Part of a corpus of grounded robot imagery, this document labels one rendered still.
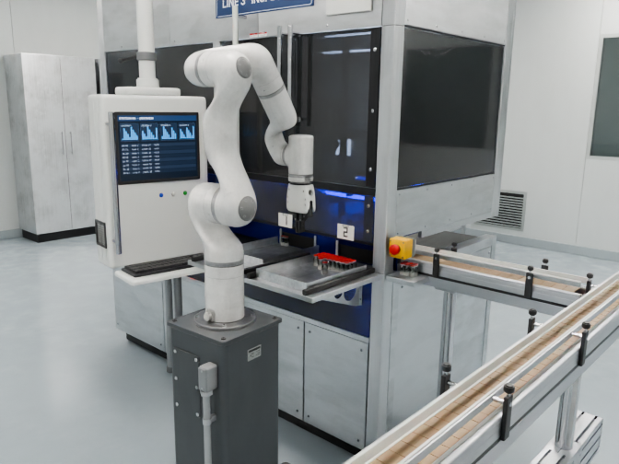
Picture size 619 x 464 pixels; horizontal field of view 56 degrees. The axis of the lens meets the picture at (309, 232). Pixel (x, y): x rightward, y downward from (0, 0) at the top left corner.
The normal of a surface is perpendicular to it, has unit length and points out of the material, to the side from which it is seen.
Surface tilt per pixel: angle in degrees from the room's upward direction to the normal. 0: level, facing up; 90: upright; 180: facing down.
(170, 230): 90
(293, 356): 90
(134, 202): 90
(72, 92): 90
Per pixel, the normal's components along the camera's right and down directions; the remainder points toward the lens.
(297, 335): -0.67, 0.15
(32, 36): 0.74, 0.15
